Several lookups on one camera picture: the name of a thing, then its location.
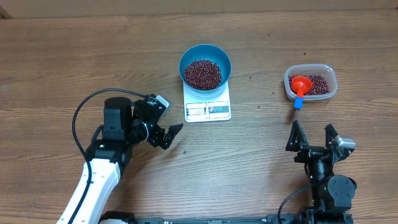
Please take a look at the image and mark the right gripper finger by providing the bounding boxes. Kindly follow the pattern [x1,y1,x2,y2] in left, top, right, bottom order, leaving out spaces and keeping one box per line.
[285,120,308,152]
[325,124,338,147]

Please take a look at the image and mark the red measuring scoop blue handle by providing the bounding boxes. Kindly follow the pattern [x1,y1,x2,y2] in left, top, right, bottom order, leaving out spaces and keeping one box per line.
[290,76,313,110]

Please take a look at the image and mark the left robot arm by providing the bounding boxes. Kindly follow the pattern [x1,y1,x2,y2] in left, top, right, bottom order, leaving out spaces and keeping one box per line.
[59,95,183,223]

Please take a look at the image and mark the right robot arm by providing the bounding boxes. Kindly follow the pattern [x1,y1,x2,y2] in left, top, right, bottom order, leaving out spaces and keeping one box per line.
[277,120,357,223]

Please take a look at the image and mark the white digital kitchen scale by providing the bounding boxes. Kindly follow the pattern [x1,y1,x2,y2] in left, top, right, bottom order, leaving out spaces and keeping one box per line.
[183,82,231,123]

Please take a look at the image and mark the red beans in bowl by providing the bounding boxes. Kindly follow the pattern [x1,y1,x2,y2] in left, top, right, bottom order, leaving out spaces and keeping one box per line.
[183,59,222,90]

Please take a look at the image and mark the blue bowl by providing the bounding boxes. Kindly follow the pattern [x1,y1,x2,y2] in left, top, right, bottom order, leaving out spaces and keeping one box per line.
[178,44,232,94]

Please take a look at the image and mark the red beans in container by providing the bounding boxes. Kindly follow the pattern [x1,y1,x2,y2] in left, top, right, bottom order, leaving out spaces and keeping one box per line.
[304,75,330,96]

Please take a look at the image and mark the clear plastic container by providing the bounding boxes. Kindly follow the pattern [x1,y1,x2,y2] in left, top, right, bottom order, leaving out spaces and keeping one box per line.
[284,63,338,101]

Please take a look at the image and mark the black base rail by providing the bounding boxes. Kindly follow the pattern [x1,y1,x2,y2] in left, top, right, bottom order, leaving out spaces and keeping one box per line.
[99,211,354,224]

